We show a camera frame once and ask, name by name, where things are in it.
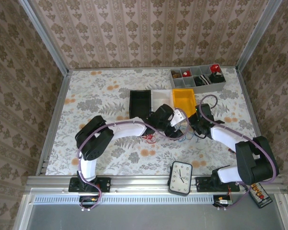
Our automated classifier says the blue thin cable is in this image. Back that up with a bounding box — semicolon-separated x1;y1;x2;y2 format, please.
179;119;197;143

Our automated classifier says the white plastic bin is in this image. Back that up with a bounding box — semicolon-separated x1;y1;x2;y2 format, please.
150;89;176;112

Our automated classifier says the bright red thin cable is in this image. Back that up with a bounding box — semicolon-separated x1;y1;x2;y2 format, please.
143;133;159;144

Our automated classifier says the black plastic bin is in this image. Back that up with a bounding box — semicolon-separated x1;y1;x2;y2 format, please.
129;90;153;119

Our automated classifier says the yellow plastic bin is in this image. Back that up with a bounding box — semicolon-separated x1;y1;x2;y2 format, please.
171;88;197;118

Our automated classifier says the grey compartment organizer tray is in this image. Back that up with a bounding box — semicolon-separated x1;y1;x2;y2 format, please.
169;64;227;94

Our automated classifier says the black white striped cloth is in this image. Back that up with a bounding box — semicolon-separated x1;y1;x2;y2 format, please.
193;74;213;86

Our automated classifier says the black white analog clock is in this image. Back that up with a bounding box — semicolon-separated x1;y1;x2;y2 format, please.
168;161;193;197

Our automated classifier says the black small item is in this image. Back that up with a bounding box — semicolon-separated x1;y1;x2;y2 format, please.
208;71;225;83

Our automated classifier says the floral tablecloth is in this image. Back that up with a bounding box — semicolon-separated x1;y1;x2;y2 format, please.
45;68;260;176

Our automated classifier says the black remote control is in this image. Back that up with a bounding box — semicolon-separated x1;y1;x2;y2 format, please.
244;183;273;209

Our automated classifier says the grey metal panel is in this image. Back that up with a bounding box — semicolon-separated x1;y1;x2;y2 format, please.
13;194;288;230

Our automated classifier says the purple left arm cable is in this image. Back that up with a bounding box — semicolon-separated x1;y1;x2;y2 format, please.
76;112;191;212

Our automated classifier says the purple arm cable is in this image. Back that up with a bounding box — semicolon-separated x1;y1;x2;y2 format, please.
76;112;191;212
198;94;279;211

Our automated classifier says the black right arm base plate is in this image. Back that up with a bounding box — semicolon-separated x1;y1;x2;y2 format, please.
195;176;241;193

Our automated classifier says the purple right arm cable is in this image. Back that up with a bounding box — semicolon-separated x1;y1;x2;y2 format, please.
198;94;279;211

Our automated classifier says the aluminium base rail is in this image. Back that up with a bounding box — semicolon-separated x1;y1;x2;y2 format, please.
25;175;285;195

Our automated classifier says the grey slotted cable duct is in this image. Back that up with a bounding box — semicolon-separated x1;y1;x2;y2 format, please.
33;194;218;205

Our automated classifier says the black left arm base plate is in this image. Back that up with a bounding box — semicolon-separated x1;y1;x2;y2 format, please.
69;177;112;194

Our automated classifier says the aluminium frame post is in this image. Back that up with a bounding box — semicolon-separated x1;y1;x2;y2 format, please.
234;0;284;70
17;0;71;75

